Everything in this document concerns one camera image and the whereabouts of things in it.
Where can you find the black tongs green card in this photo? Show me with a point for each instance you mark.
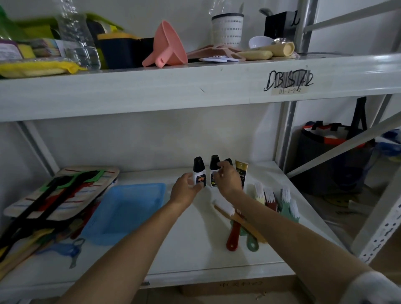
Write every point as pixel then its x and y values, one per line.
pixel 34 208

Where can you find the white bowl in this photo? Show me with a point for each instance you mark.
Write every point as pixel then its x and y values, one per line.
pixel 260 42

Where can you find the yellow scouring cloth pack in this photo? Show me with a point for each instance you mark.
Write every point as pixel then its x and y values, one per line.
pixel 37 69

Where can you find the person's right forearm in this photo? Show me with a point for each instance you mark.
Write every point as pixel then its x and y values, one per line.
pixel 297 238

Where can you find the pink plastic funnel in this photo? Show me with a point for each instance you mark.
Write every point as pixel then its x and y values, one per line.
pixel 169 47

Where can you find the blue plastic basket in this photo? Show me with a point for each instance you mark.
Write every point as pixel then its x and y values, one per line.
pixel 125 213

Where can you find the pile of colourful plastic utensils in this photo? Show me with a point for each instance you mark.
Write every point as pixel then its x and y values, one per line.
pixel 78 222

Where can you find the person's left hand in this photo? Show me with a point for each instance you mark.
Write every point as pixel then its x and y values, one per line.
pixel 183 192

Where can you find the green spray bottle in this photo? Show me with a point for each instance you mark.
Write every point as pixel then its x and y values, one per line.
pixel 4 25

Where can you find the navy container yellow lid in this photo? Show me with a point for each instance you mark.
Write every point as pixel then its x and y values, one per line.
pixel 119 51

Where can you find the yellow perforated disc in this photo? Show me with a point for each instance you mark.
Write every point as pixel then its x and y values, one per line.
pixel 336 201

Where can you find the yellow flat sponge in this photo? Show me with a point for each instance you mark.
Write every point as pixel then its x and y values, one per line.
pixel 253 55

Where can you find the black box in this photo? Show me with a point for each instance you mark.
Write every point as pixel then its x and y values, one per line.
pixel 145 50

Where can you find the dark bag orange trim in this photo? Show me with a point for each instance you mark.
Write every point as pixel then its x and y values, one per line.
pixel 329 163

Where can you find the white black-capped bottle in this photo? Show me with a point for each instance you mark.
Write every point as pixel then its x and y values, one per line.
pixel 228 161
pixel 214 163
pixel 199 166

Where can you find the white perforated card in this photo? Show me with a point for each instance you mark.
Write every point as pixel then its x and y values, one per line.
pixel 216 59

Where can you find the clear plastic bottle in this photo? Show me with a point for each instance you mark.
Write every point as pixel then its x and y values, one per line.
pixel 78 40

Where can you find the striped cream pot holder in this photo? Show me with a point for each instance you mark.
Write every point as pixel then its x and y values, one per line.
pixel 106 176

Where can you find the pink flat plastic tray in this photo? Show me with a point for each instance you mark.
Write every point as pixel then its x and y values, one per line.
pixel 206 51

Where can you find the person's left forearm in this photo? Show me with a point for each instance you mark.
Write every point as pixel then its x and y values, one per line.
pixel 125 256

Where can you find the clear plastic wrap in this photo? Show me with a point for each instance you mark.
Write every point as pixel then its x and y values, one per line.
pixel 225 7

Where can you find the person's right hand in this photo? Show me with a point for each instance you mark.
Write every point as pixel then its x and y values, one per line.
pixel 230 183

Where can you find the white perforated cup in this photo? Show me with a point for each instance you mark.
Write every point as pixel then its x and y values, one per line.
pixel 228 31

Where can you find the colourful striped scouring pads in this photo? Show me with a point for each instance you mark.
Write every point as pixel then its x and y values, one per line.
pixel 47 47

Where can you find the black gold tube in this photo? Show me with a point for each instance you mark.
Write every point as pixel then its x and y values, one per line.
pixel 243 172

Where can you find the blue plastic bag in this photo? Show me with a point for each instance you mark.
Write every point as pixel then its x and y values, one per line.
pixel 388 142

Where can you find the large cardboard box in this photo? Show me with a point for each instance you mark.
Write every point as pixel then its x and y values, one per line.
pixel 238 286

